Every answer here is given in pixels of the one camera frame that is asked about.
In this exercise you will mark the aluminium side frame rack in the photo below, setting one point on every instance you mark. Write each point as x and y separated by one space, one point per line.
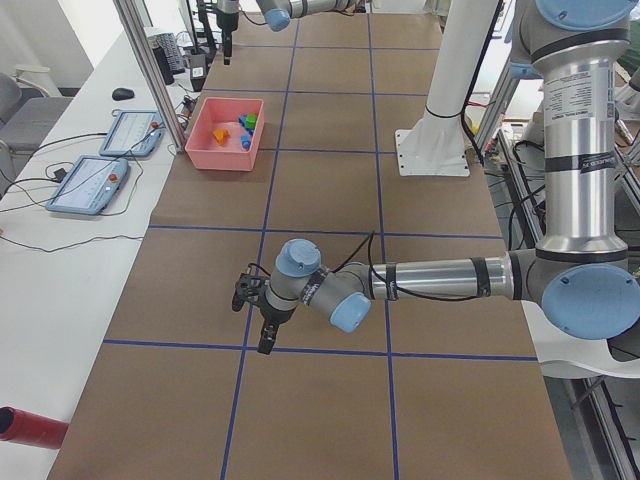
599 416

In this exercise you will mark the white chair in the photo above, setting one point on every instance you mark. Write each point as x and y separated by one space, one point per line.
563 356

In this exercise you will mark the orange block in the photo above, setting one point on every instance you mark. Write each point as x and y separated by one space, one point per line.
221 136

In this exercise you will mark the near teach pendant tablet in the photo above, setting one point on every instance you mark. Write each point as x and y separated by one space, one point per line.
89 186

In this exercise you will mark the small light blue block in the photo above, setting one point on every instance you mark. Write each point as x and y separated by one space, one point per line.
245 142

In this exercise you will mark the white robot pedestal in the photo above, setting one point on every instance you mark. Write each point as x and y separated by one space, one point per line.
435 146

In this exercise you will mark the red bottle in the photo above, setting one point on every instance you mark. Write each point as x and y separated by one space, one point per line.
26 428

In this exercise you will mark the teach pendant tablet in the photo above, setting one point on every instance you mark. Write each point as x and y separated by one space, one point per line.
133 133
89 186

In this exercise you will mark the black keyboard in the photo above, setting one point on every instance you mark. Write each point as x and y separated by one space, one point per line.
167 42

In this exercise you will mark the grey office chair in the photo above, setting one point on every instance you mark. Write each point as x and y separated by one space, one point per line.
28 113

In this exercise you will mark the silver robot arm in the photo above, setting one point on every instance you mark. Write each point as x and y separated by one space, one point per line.
277 15
577 272

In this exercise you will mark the long blue block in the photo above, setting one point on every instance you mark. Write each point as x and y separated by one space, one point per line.
241 121

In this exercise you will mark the green block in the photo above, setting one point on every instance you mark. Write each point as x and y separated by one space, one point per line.
250 121

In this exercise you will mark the black computer mouse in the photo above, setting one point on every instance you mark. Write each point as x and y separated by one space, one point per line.
122 94

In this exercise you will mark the far teach pendant tablet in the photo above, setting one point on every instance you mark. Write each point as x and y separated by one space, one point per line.
133 133

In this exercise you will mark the aluminium frame post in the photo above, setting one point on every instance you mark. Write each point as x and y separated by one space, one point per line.
134 30

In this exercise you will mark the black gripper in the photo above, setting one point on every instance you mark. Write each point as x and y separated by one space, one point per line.
274 314
225 22

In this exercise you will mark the pink plastic box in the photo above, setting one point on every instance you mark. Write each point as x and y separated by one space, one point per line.
223 113

